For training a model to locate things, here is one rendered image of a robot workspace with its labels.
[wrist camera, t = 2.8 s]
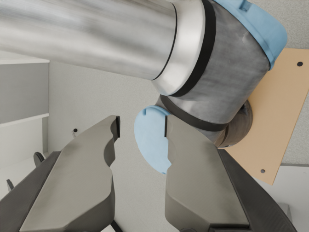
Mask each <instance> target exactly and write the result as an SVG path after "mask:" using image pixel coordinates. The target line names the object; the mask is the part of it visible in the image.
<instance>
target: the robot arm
mask: <svg viewBox="0 0 309 232"><path fill-rule="evenodd" d="M286 43H287V32H286V30H285V28H284V27H283V25H282V24H281V23H280V22H279V21H278V20H277V19H275V18H274V17H273V16H272V15H270V14H269V13H268V12H266V11H265V10H263V9H262V8H260V7H259V6H257V5H255V4H253V3H251V2H248V1H247V0H174V1H172V2H169V1H166V0H0V51H5V52H11V53H16V54H21V55H25V56H31V57H35V58H41V59H46V60H51V61H56V62H61V63H66V64H72V65H77V66H81V67H87V68H91V69H96V70H102V71H107V72H112V73H117V74H122V75H128V76H133V77H137V78H142V79H147V80H151V82H152V84H153V85H154V87H155V89H156V91H157V92H158V93H160V95H159V98H158V100H157V102H156V104H155V105H149V106H147V107H145V108H144V109H143V110H141V111H140V112H139V113H138V115H137V117H136V119H135V123H134V134H135V139H136V142H137V145H138V148H139V150H140V152H141V154H142V155H143V157H144V158H145V160H146V161H147V162H148V163H149V164H150V166H152V167H153V168H154V169H155V170H157V171H158V172H160V173H162V174H166V192H165V218H166V220H167V221H168V222H169V223H170V224H171V225H173V226H174V227H175V228H176V229H178V230H179V231H180V232H297V230H296V228H295V227H294V225H293V224H292V223H291V221H290V220H289V218H288V217H287V215H286V214H285V213H284V211H283V210H282V209H281V208H280V206H279V205H278V204H277V203H276V201H275V200H274V199H273V198H272V197H271V196H270V195H269V194H268V193H267V192H266V191H265V190H264V189H263V188H262V187H261V186H260V185H259V184H258V183H257V182H256V181H255V180H254V179H253V178H252V177H251V176H250V175H249V174H248V173H247V172H246V171H245V170H244V168H242V166H241V165H240V164H239V163H238V162H237V161H236V160H235V159H234V158H233V157H232V156H231V155H230V154H229V153H228V152H227V151H226V150H225V149H219V148H226V147H230V146H233V145H235V144H237V143H239V142H240V141H241V140H242V139H243V138H245V136H246V135H247V134H248V132H249V131H250V129H251V126H252V120H253V114H252V108H251V105H250V103H249V101H248V97H249V96H250V95H251V93H252V92H253V91H254V89H255V88H256V86H257V85H258V84H259V82H260V81H261V80H262V79H263V77H264V76H265V74H266V73H267V72H268V71H270V70H271V69H272V68H273V66H274V64H275V60H276V59H277V58H278V56H279V55H280V53H281V52H282V50H283V49H284V47H285V45H286ZM118 138H120V116H116V115H110V116H108V117H106V118H105V119H103V120H101V121H100V122H98V123H96V124H95V125H93V126H91V127H90V128H88V129H87V130H85V131H83V132H82V133H80V134H79V135H78V136H76V137H75V138H74V139H72V140H71V141H70V142H69V143H68V144H67V145H66V146H65V147H64V148H63V149H62V150H61V151H53V152H52V153H51V154H50V155H49V156H48V157H47V158H46V159H45V160H44V161H42V162H41V163H40V164H39V165H38V166H37V167H36V168H35V169H34V170H33V171H32V172H30V173H29V174H28V175H27V176H26V177H25V178H24V179H23V180H22V181H21V182H19V183H18V184H17V185H16V186H15V187H14V188H13V189H12V190H11V191H10V192H9V193H7V194H6V195H5V196H4V197H3V198H2V199H1V200H0V232H101V231H102V230H103V229H105V228H106V227H107V226H109V225H110V224H111V223H112V221H113V220H114V215H115V191H114V182H113V174H112V170H111V169H110V166H111V164H112V163H113V162H114V160H115V150H114V143H115V141H116V140H117V139H118Z"/></svg>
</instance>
